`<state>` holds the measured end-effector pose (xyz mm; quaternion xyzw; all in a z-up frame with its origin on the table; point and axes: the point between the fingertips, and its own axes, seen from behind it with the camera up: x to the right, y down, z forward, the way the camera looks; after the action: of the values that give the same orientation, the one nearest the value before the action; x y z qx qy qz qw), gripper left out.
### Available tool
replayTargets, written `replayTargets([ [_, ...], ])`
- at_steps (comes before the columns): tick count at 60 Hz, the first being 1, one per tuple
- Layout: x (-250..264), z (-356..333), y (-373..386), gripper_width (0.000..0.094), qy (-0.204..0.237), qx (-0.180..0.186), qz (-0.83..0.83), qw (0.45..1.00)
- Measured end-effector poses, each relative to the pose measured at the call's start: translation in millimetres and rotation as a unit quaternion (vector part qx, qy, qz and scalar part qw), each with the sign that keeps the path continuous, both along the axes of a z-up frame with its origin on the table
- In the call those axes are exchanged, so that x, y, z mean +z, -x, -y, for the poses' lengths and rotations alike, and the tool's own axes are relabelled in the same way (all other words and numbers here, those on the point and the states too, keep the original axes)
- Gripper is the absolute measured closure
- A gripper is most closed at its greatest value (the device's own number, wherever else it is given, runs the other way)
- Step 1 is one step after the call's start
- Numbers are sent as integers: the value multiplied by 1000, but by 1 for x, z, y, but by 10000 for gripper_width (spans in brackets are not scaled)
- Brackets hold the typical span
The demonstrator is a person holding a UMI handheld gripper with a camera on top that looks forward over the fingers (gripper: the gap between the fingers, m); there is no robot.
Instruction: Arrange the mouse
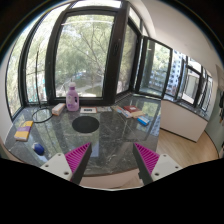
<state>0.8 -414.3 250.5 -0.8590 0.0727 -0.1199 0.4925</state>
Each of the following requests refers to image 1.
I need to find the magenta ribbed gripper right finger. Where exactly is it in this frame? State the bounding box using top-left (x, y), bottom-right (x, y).
top-left (133, 143), bottom-right (182, 185)

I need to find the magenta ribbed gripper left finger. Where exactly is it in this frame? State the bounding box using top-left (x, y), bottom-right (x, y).
top-left (41, 142), bottom-right (92, 185)

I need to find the blue and white computer mouse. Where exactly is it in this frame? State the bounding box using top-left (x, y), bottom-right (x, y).
top-left (32, 143), bottom-right (44, 155)

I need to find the round black mouse pad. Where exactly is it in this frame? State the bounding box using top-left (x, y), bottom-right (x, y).
top-left (72, 116), bottom-right (99, 133)

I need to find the blue small box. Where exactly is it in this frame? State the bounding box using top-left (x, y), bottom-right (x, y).
top-left (137, 116), bottom-right (150, 126)

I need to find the striped flat packet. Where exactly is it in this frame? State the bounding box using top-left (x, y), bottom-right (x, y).
top-left (116, 106), bottom-right (132, 118)

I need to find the white framed flat card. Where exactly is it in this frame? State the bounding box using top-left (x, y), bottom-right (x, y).
top-left (80, 107), bottom-right (97, 114)

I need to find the yellow and purple box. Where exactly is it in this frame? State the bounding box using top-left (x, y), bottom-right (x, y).
top-left (14, 121), bottom-right (33, 141)

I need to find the red book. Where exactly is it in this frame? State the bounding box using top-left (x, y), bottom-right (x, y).
top-left (123, 105), bottom-right (140, 113)

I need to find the grey flat card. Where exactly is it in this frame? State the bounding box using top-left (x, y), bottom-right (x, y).
top-left (97, 106), bottom-right (112, 112)

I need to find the purple detergent bottle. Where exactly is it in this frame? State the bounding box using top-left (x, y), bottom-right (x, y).
top-left (66, 82), bottom-right (79, 111)

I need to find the black open window sash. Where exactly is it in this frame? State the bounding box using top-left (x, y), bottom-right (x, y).
top-left (135, 36), bottom-right (172, 99)

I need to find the black looped cable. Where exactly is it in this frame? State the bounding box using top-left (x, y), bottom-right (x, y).
top-left (31, 49), bottom-right (54, 124)

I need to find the black bay window frame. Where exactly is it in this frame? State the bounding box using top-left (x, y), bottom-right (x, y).
top-left (19, 0), bottom-right (143, 106)

